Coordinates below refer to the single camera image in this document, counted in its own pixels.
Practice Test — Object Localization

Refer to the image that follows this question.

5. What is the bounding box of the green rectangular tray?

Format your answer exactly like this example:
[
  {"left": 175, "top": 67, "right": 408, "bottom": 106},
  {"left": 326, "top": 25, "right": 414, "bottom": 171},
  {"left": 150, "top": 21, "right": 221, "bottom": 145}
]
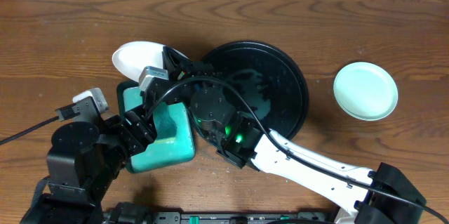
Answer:
[{"left": 126, "top": 103, "right": 195, "bottom": 173}]

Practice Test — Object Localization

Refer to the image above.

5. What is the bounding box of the mint plate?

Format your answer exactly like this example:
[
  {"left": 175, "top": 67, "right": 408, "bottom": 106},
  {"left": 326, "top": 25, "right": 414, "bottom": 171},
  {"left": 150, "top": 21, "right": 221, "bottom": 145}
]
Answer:
[{"left": 333, "top": 62, "right": 398, "bottom": 121}]

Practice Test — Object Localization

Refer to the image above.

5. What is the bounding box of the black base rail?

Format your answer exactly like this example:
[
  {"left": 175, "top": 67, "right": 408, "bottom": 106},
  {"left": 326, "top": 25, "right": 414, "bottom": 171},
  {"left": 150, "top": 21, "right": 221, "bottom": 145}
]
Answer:
[{"left": 103, "top": 201, "right": 341, "bottom": 224}]

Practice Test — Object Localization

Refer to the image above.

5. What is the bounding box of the white plate with green smear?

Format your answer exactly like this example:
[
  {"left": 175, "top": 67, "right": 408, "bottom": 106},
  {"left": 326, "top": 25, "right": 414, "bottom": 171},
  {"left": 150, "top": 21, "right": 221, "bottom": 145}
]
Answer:
[{"left": 112, "top": 41, "right": 167, "bottom": 81}]

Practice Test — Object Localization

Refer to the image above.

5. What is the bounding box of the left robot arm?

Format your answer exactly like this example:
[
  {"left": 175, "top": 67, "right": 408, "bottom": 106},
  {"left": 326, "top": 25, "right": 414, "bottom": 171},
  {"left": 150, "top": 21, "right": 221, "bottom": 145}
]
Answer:
[{"left": 21, "top": 96, "right": 157, "bottom": 223}]

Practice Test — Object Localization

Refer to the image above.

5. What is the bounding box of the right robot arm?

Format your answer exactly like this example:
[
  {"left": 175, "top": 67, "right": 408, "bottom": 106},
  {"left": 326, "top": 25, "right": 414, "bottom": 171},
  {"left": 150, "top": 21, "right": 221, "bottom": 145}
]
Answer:
[{"left": 136, "top": 46, "right": 428, "bottom": 223}]

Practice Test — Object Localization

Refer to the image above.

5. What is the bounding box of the dark green scrub sponge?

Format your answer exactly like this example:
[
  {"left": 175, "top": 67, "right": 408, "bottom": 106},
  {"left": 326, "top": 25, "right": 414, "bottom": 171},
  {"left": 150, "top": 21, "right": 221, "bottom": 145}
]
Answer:
[{"left": 153, "top": 103, "right": 177, "bottom": 140}]

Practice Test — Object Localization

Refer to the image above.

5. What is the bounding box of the black round tray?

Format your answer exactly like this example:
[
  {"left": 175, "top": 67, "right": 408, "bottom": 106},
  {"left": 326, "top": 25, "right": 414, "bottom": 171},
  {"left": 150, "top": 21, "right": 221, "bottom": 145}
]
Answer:
[{"left": 202, "top": 41, "right": 309, "bottom": 140}]

